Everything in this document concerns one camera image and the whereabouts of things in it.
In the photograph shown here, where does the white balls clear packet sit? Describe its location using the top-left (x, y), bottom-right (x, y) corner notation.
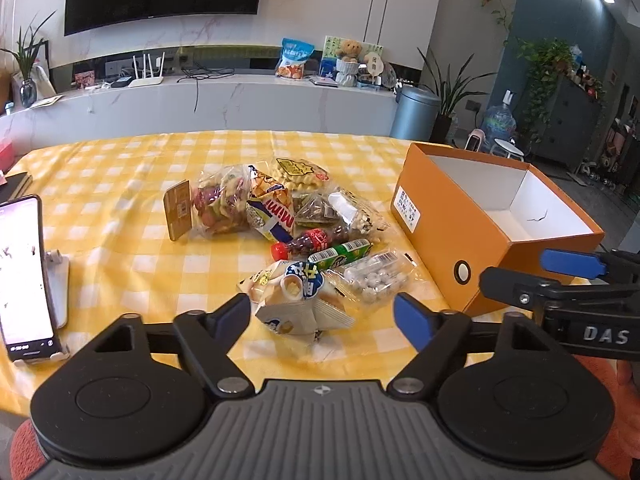
top-left (329, 249), bottom-right (416, 307)

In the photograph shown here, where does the white blue snack bag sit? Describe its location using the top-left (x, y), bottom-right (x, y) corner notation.
top-left (238, 260), bottom-right (355, 337)

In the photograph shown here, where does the green candy tube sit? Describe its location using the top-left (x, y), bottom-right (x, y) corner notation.
top-left (307, 238), bottom-right (372, 271)

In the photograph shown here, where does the mixed veggie chips bag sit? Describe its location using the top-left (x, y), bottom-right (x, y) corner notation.
top-left (163, 165), bottom-right (250, 242)

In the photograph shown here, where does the orange blue snack bag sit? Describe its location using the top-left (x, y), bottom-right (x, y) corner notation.
top-left (246, 165), bottom-right (295, 243)

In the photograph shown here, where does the chocolate beans bottle red cap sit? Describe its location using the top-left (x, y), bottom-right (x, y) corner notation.
top-left (270, 226), bottom-right (349, 261)

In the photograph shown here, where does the brown nuts clear packet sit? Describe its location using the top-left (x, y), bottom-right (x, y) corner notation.
top-left (294, 192), bottom-right (341, 234)

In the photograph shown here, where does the waffle snack packet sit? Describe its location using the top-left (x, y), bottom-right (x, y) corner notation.
top-left (274, 157), bottom-right (331, 192)

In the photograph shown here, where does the white peanuts clear bag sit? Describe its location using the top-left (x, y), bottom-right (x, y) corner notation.
top-left (326, 186), bottom-right (388, 242)

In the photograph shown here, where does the orange cardboard box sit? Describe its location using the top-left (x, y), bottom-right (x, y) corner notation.
top-left (390, 143), bottom-right (604, 316)

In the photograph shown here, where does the white round stool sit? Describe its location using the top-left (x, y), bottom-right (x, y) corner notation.
top-left (489, 139), bottom-right (525, 162)

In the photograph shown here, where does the pink small heater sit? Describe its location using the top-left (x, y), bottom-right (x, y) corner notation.
top-left (464, 128), bottom-right (485, 153)

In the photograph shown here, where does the blue water jug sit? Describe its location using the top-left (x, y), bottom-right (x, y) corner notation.
top-left (480, 90), bottom-right (516, 152)

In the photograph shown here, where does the smartphone on white stand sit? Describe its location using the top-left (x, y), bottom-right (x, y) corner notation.
top-left (1, 195), bottom-right (66, 363)

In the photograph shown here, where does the grey metal trash bin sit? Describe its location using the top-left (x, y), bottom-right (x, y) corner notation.
top-left (390, 86), bottom-right (440, 141)

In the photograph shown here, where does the potted long leaf plant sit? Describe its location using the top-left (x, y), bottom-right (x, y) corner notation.
top-left (418, 49), bottom-right (496, 144)

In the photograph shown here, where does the black notebook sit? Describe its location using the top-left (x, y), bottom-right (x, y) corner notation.
top-left (0, 171), bottom-right (32, 204)

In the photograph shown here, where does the white marble tv cabinet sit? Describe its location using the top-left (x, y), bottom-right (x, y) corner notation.
top-left (1, 74), bottom-right (396, 155)

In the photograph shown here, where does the white wifi router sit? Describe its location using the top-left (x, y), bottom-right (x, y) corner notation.
top-left (129, 52), bottom-right (166, 88)

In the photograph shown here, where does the teddy bear in pot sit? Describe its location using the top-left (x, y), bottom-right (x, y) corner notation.
top-left (335, 39), bottom-right (362, 87)

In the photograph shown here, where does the blue snack bag on cabinet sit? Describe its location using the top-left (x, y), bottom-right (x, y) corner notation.
top-left (276, 38), bottom-right (314, 80)

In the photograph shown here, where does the green plant in vase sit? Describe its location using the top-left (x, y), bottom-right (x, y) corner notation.
top-left (1, 11), bottom-right (55, 108)

